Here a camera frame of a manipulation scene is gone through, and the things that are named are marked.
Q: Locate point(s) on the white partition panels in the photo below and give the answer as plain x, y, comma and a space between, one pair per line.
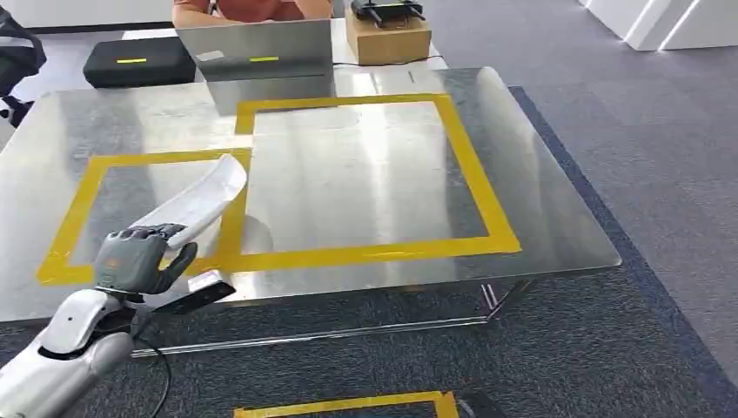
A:
692, 23

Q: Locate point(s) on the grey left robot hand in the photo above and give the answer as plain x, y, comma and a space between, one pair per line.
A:
130, 262

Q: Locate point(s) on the black case with yellow stripe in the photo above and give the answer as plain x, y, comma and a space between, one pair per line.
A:
138, 72

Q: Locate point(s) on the person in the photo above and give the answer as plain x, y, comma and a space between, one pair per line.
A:
253, 8

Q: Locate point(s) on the small yellow tape square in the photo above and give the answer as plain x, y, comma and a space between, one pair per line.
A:
75, 213

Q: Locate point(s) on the large yellow tape square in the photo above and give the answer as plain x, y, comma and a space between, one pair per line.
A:
473, 173

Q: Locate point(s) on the cardboard box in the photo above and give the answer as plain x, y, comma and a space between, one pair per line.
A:
386, 43

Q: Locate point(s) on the steel bench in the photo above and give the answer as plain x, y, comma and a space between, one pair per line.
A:
375, 173

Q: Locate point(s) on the black chair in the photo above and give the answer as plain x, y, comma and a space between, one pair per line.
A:
17, 63

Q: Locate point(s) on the yellow floor tape outline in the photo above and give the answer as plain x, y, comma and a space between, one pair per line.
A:
346, 401

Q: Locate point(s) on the black device with antennas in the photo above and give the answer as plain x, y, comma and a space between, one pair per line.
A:
386, 8

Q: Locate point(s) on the white curved plastic part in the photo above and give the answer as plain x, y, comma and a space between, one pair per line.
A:
202, 199

